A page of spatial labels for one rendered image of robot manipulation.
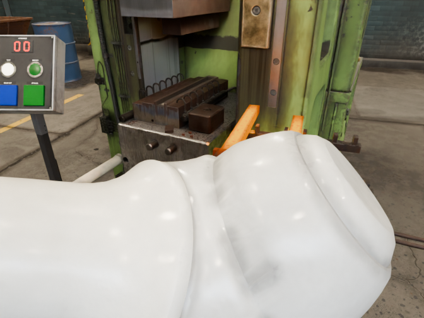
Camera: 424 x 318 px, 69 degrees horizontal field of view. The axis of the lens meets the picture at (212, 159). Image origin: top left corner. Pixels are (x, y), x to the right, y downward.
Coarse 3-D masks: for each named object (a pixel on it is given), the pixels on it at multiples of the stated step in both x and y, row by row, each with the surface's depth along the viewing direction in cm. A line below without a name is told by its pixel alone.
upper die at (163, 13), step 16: (128, 0) 96; (144, 0) 94; (160, 0) 92; (176, 0) 92; (192, 0) 99; (208, 0) 108; (224, 0) 119; (144, 16) 96; (160, 16) 94; (176, 16) 93
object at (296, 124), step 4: (296, 116) 86; (300, 116) 86; (292, 120) 84; (296, 120) 84; (300, 120) 84; (292, 124) 81; (296, 124) 81; (300, 124) 81; (292, 128) 79; (296, 128) 79; (300, 128) 79; (300, 132) 76
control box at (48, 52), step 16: (0, 48) 114; (16, 48) 113; (32, 48) 113; (48, 48) 113; (64, 48) 120; (0, 64) 113; (16, 64) 113; (48, 64) 113; (64, 64) 120; (0, 80) 113; (16, 80) 113; (32, 80) 113; (48, 80) 113; (48, 96) 113; (0, 112) 118; (16, 112) 117; (32, 112) 117; (48, 112) 116
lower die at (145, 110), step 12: (180, 84) 136; (204, 84) 130; (216, 84) 132; (156, 96) 118; (180, 96) 115; (192, 96) 117; (204, 96) 121; (144, 108) 112; (156, 108) 110; (168, 108) 107; (180, 108) 107; (144, 120) 115; (156, 120) 112; (168, 120) 110; (180, 120) 109
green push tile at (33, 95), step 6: (24, 90) 112; (30, 90) 112; (36, 90) 112; (42, 90) 112; (24, 96) 112; (30, 96) 112; (36, 96) 112; (42, 96) 112; (24, 102) 112; (30, 102) 112; (36, 102) 112; (42, 102) 112
